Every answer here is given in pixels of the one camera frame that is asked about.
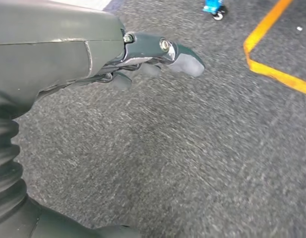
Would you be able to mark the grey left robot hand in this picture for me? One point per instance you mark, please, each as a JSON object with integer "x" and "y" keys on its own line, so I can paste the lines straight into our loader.
{"x": 43, "y": 59}

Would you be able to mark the blue metal shelf rack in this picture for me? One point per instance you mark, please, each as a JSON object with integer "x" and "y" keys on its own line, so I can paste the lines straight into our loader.
{"x": 212, "y": 6}

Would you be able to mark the yellow floor tape rectangle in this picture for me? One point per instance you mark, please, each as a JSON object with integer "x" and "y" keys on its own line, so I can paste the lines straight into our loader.
{"x": 279, "y": 76}

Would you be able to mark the small white floor scrap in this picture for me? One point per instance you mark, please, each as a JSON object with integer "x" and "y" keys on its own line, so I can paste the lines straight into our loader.
{"x": 299, "y": 28}

